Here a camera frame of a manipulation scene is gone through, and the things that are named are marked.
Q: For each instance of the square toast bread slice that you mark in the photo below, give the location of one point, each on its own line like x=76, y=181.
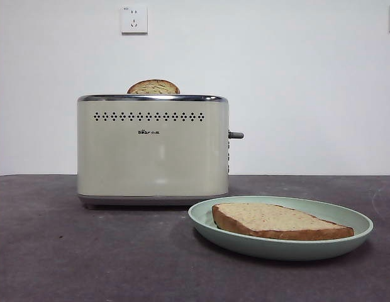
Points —
x=270, y=220

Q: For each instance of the pale green round plate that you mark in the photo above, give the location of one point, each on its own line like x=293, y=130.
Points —
x=276, y=250

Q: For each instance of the cream steel two-slot toaster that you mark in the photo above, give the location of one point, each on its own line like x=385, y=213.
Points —
x=151, y=157

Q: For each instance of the round-topped toast bread slice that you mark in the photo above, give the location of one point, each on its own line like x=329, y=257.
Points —
x=152, y=87

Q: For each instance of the white wall power socket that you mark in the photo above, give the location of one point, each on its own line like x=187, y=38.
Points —
x=134, y=19

